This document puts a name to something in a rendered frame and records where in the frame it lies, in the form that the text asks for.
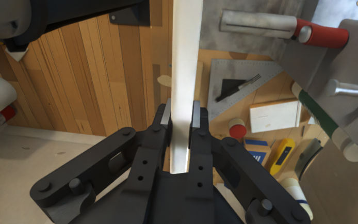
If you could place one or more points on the grey triangular speed square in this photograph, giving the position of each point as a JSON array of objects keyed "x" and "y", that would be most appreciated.
[{"x": 251, "y": 70}]

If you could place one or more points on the dark metal bracket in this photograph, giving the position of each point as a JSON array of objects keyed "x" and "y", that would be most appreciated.
[{"x": 128, "y": 16}]

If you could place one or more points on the white notepad block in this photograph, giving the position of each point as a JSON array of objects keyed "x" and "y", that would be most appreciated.
[{"x": 274, "y": 116}]

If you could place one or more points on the red capped cylinder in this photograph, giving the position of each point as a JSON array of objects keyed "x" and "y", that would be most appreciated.
[{"x": 237, "y": 130}]

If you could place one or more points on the grey mitre saw body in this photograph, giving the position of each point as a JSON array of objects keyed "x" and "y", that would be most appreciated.
[{"x": 240, "y": 42}]

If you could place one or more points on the yellow tape measure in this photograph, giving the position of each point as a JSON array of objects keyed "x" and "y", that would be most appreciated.
[{"x": 282, "y": 155}]

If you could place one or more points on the black pencil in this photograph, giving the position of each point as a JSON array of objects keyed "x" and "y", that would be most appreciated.
[{"x": 237, "y": 88}]

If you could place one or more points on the dark grey curved guard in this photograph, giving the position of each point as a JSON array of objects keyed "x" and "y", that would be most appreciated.
[{"x": 307, "y": 159}]

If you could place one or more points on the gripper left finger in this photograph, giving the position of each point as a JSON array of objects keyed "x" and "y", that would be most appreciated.
[{"x": 92, "y": 162}]

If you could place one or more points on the blue and tan box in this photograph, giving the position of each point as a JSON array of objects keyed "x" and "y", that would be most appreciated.
[{"x": 256, "y": 152}]

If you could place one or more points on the green and white tube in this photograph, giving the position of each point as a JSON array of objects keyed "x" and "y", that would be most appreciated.
[{"x": 317, "y": 112}]

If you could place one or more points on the grey metal knob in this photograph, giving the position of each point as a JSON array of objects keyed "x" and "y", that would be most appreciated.
[{"x": 338, "y": 88}]

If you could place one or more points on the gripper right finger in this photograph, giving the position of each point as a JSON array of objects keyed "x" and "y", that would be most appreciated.
[{"x": 251, "y": 170}]

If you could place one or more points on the white baseboard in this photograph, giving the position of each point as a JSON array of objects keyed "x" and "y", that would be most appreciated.
[{"x": 186, "y": 70}]

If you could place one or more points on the white paper sheet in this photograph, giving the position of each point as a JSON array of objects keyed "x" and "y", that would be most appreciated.
[{"x": 17, "y": 54}]

